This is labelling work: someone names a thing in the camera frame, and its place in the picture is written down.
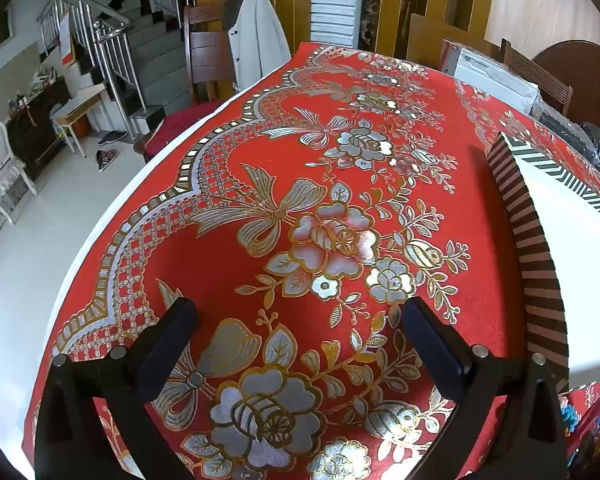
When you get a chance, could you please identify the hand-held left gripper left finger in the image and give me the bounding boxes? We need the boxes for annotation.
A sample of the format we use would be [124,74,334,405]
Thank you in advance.
[34,297,199,480]

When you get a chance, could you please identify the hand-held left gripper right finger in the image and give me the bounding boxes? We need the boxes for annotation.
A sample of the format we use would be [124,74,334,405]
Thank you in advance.
[399,296,567,480]

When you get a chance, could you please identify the striped cardboard box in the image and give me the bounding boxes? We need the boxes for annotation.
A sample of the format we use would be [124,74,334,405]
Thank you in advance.
[485,131,600,396]

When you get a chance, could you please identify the patterned sneaker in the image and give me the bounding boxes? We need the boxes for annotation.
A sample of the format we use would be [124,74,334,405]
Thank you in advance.
[95,148,120,173]

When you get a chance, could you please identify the colourful patterned packet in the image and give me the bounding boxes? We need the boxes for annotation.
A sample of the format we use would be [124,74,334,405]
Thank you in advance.
[572,392,600,480]

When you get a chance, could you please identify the red floral tablecloth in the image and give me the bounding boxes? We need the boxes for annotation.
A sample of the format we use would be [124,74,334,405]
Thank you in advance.
[22,42,600,480]

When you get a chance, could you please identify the red seat cushion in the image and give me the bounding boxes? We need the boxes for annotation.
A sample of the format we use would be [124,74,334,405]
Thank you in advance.
[141,100,231,162]

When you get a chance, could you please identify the small white-topped desk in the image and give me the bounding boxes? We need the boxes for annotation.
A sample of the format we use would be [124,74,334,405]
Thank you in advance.
[54,84,109,159]

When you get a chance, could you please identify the white ornate chair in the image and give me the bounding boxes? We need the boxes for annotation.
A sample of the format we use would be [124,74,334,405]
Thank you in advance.
[0,121,39,226]

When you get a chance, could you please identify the dark low cabinet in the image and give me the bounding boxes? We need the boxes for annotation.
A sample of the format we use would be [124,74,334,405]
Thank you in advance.
[5,77,72,182]

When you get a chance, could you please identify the black plastic bag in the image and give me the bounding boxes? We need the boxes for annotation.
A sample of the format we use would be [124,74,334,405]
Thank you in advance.
[574,121,600,187]

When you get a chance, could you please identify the dark wrapped package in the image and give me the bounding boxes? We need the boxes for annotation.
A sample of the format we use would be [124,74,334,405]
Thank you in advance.
[530,101,581,127]

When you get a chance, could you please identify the white flat box in plastic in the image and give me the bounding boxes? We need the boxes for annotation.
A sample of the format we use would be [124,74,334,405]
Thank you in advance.
[440,39,541,112]

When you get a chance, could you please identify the dark wooden chair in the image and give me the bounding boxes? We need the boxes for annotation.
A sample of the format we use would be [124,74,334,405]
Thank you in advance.
[182,2,241,107]

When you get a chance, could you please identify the slatted wooden chair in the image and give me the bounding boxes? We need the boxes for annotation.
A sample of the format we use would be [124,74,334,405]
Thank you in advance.
[500,39,574,117]

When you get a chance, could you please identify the staircase with steel railing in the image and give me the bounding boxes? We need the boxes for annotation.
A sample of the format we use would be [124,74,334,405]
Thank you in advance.
[37,0,201,128]

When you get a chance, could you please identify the light wooden board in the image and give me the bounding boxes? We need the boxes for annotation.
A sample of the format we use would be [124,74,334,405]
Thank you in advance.
[406,12,503,77]

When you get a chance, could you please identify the round brown table top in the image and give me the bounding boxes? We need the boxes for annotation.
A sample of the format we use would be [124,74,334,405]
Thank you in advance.
[532,40,600,133]

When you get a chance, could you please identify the stack of white panels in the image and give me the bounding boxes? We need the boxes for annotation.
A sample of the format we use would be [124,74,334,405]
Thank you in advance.
[309,0,362,52]

